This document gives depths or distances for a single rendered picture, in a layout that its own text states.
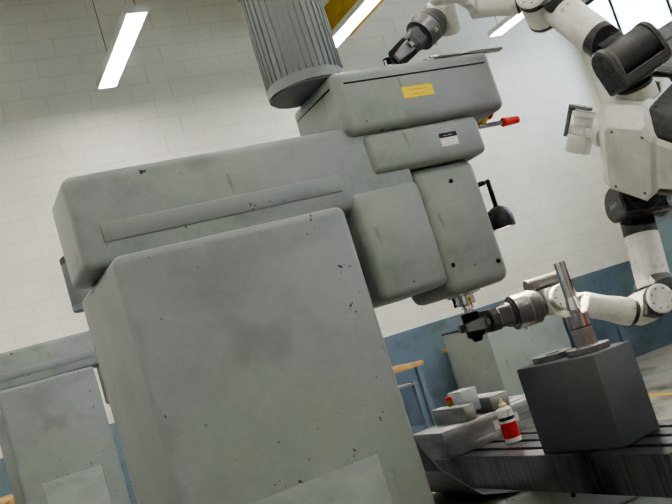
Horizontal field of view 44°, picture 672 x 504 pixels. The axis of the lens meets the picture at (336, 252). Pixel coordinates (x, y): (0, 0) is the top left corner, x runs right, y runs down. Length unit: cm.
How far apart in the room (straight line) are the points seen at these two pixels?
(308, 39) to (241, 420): 92
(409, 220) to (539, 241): 886
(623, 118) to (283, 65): 82
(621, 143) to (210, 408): 117
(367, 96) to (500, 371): 473
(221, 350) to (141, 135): 747
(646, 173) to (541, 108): 934
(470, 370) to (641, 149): 483
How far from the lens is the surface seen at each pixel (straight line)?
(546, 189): 1109
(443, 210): 204
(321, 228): 174
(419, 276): 194
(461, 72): 217
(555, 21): 223
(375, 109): 201
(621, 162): 218
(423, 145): 205
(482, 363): 667
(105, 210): 175
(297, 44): 204
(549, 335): 695
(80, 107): 901
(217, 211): 180
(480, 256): 207
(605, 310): 225
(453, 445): 216
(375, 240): 191
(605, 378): 174
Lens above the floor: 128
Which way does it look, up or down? 6 degrees up
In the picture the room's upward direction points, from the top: 17 degrees counter-clockwise
